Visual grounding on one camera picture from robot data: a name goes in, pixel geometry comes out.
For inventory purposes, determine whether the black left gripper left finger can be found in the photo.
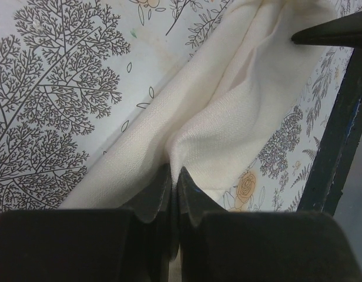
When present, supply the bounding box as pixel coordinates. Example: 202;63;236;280
0;164;172;281

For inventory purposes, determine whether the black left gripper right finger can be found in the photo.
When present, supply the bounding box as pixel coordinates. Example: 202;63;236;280
177;169;360;281

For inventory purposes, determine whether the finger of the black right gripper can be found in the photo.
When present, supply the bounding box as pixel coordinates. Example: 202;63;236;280
291;11;362;47

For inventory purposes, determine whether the white cloth napkin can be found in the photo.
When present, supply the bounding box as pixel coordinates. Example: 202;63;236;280
61;1;336;209

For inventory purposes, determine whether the floral patterned tablecloth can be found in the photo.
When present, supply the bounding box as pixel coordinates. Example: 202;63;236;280
0;1;362;214

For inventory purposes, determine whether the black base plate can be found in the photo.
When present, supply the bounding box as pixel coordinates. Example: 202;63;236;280
297;49;362;215

